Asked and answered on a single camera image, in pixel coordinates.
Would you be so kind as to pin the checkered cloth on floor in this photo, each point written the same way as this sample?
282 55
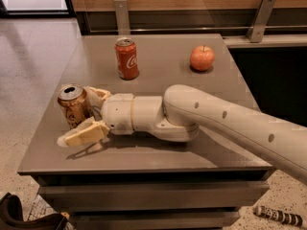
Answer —
40 208

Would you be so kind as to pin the yellow-padded gripper finger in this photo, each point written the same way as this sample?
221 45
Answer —
87 132
96 97

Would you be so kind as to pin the black white patterned tube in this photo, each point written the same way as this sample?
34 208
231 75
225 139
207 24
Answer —
280 216

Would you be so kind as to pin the red apple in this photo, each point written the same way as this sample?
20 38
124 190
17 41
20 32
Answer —
202 58

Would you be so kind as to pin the left metal wall bracket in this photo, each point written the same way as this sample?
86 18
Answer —
122 16

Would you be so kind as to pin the red Coca-Cola can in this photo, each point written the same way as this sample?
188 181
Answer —
125 50

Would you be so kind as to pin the dark brown bag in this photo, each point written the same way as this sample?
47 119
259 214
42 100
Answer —
11 217

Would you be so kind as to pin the grey cabinet with drawers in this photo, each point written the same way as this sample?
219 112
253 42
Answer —
139 182

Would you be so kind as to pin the right metal wall bracket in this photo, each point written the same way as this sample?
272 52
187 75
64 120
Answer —
257 29

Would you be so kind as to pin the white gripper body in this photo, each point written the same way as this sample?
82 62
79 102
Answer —
117 113

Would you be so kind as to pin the metal wall bracket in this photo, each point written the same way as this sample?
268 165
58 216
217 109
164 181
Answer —
122 16
257 29

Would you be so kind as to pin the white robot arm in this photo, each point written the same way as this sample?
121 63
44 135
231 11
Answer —
93 114

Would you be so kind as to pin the orange-gold soda can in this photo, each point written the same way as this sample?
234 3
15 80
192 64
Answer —
74 103

